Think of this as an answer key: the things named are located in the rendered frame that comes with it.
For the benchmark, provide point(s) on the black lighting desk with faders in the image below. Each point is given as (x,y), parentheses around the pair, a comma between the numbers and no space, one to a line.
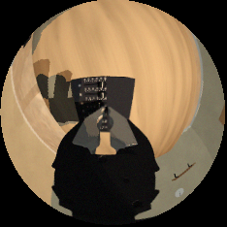
(91,94)

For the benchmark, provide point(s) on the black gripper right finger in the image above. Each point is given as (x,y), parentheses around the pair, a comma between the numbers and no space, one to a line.
(125,134)

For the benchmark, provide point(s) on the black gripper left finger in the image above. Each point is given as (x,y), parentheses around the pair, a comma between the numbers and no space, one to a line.
(84,134)

